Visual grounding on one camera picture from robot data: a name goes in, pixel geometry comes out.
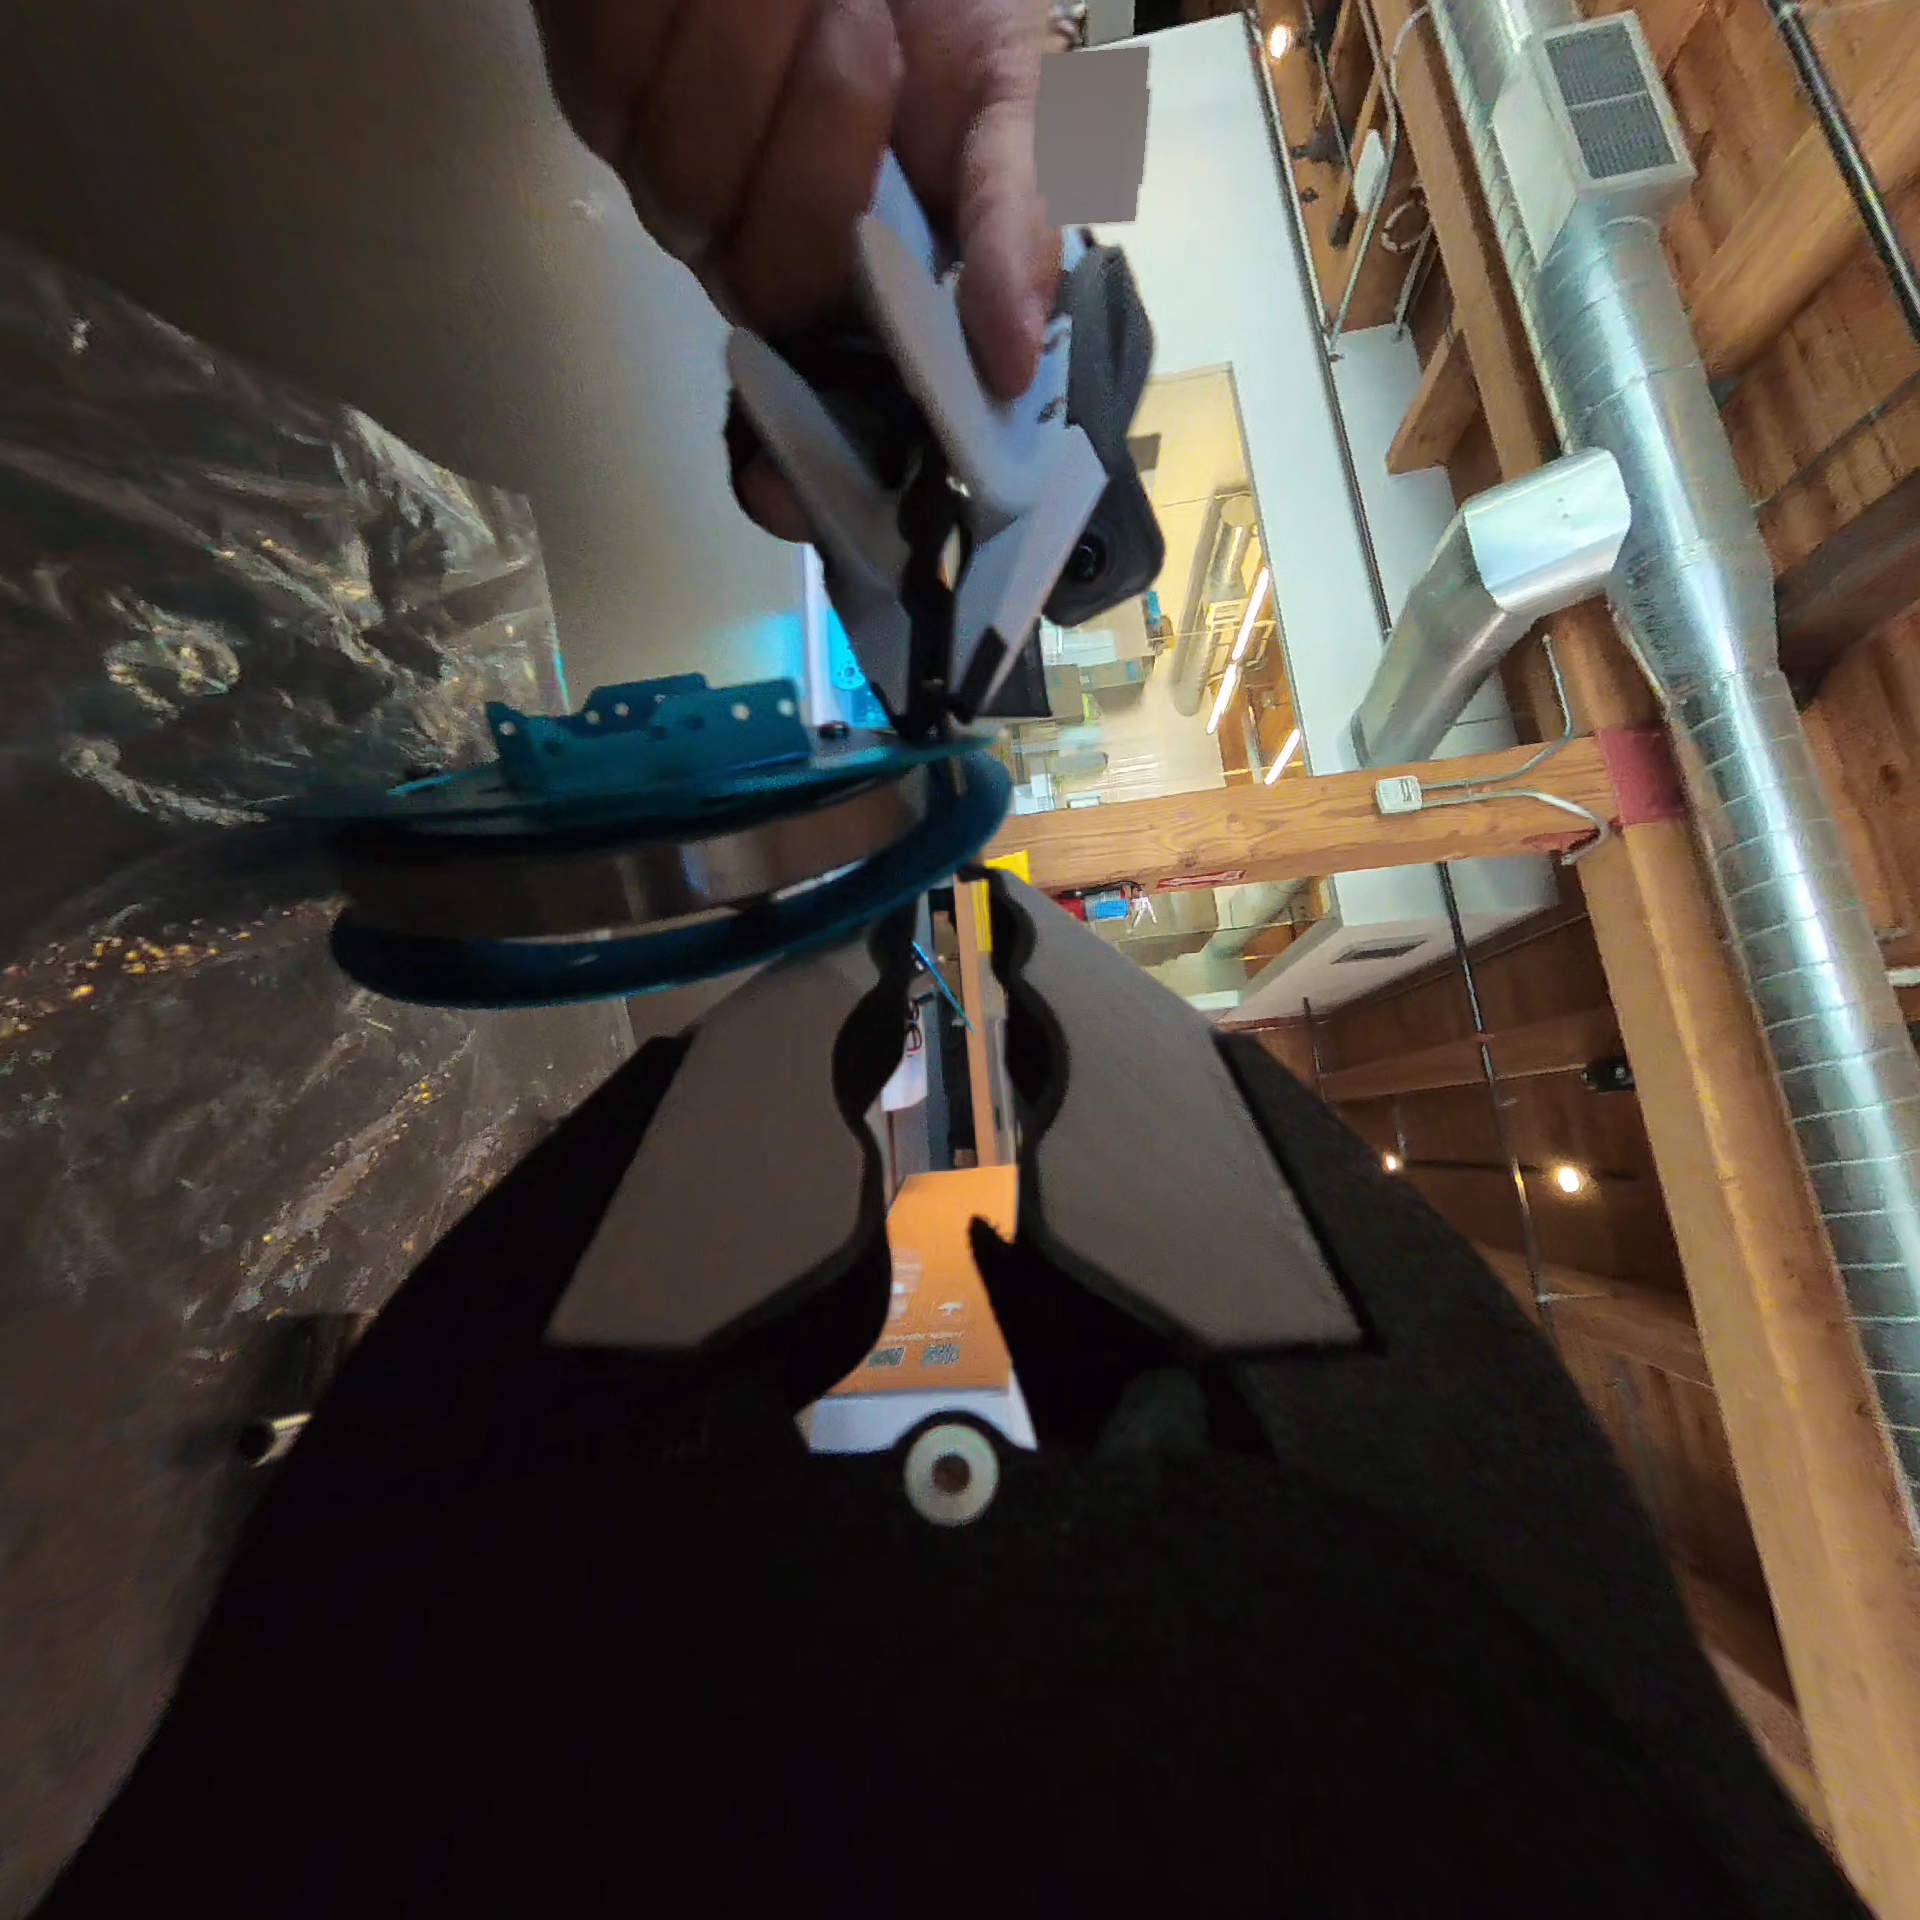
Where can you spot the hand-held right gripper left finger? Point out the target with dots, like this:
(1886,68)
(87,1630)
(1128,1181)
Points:
(720,1200)

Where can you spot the metal air duct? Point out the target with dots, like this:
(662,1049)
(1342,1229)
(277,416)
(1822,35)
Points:
(1483,599)

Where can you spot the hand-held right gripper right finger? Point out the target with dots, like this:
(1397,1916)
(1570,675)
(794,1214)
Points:
(1185,1200)

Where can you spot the teal round turntable base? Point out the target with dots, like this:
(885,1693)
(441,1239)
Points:
(630,744)

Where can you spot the yellow board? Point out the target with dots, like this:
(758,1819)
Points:
(979,916)

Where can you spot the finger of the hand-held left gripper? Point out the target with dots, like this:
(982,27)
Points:
(879,630)
(1037,585)

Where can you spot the metal cross socket wrench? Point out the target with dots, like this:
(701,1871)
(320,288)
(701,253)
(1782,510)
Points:
(277,1437)

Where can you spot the orange cardboard box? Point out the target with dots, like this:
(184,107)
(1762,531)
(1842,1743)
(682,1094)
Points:
(937,1277)

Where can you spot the ribbed silver duct pipe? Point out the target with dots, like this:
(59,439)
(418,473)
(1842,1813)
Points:
(1695,599)

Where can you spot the person's left hand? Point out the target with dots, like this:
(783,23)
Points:
(781,119)

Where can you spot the large clear plastic bag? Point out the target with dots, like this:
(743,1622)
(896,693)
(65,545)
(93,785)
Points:
(182,599)

